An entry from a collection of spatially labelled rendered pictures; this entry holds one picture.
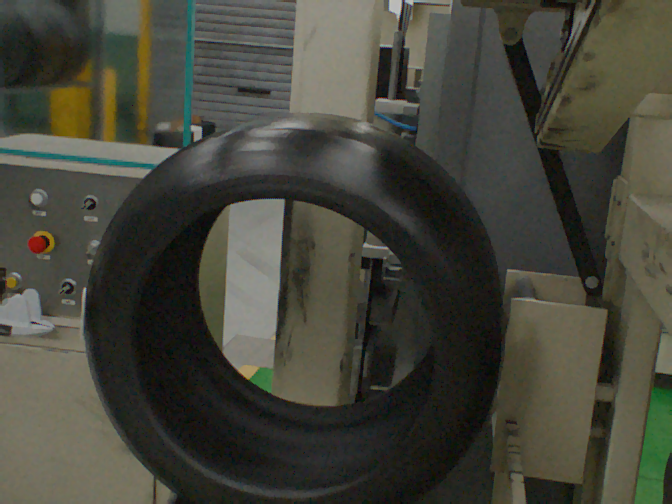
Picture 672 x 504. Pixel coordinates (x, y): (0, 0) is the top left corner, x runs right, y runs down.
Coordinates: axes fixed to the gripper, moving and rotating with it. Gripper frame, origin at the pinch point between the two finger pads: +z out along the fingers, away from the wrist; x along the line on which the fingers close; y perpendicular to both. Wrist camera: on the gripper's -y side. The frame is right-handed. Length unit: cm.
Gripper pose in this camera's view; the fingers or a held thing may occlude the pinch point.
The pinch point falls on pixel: (44, 332)
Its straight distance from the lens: 142.0
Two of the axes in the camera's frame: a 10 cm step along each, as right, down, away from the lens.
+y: 2.0, -9.5, -2.5
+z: 9.7, 2.3, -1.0
